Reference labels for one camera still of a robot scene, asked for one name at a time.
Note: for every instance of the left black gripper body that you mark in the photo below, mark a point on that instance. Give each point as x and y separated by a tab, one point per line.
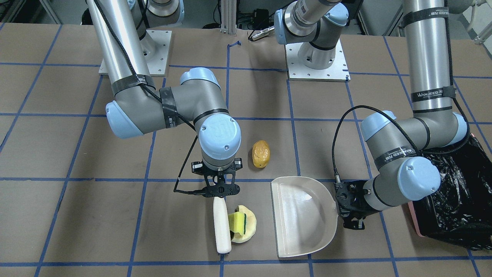
363	207

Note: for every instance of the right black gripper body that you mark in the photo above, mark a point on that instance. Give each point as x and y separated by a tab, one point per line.
197	166

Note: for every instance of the yellow green sponge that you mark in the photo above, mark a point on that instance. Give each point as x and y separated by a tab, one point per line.
237	223

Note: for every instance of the white hand brush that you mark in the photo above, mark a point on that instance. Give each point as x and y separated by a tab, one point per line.
221	226

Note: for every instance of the white plastic dustpan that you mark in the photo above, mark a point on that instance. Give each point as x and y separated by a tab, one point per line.
305	215

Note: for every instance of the yellow potato toy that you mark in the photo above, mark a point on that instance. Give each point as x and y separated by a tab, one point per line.
261	154

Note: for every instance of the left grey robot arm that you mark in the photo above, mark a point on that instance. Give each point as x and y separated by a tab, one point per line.
397	146

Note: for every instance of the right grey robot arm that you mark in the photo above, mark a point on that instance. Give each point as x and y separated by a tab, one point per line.
140	107

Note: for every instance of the pink bin with black bag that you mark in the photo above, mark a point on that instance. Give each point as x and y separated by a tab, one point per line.
460	211

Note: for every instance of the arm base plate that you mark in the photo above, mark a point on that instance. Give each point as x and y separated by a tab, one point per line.
306	63
153	50

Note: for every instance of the aluminium frame post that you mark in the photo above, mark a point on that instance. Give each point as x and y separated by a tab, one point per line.
228	16

